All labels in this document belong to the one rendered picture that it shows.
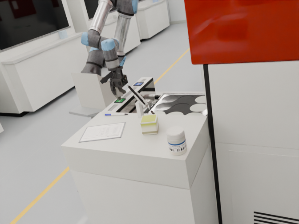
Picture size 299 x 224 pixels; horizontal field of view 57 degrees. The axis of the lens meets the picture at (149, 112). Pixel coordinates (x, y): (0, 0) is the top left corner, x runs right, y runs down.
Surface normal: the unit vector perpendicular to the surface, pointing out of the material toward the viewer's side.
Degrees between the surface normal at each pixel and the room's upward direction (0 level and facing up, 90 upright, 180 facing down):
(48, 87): 90
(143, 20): 90
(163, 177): 90
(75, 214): 0
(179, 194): 90
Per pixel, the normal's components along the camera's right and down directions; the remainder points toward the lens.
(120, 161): -0.40, 0.47
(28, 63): 0.90, 0.04
